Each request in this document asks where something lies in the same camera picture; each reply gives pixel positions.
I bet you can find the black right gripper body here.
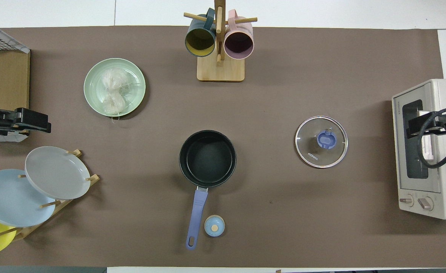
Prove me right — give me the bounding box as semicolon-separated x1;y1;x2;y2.
407;111;446;139

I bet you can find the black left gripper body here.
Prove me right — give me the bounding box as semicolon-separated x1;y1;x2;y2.
15;108;52;134

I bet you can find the white vermicelli bundle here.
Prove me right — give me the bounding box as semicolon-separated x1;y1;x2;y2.
101;68;140;121

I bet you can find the glass lid blue knob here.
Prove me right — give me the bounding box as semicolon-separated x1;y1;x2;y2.
295;116;348;168

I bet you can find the grey plate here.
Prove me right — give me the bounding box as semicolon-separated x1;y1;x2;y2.
25;146;91;200

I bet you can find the light green plate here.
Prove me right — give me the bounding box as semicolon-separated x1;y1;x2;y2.
84;58;146;117

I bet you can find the light blue plate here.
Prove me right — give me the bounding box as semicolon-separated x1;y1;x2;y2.
0;169;56;228

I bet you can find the wooden plate rack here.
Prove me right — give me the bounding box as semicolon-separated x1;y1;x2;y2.
0;149;100;241

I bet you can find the beige toaster oven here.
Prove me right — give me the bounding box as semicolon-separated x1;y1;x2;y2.
392;79;446;220

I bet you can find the brown table mat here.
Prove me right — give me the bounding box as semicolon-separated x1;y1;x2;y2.
0;26;446;268

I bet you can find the dark teal mug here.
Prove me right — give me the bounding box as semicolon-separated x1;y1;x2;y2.
184;8;217;58

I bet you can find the wooden mug tree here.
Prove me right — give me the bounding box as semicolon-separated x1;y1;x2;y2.
183;0;258;82

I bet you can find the pink mug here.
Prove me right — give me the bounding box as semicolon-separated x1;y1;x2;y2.
224;9;254;60

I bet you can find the small blue cork-top jar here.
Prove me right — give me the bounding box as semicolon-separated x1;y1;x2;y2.
204;215;225;237

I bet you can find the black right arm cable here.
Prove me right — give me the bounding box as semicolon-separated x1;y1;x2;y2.
416;107;446;169

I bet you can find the wire and wood shelf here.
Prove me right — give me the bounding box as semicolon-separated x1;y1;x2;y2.
0;18;31;143

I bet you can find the black pot purple handle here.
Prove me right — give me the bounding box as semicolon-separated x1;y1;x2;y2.
179;130;237;250

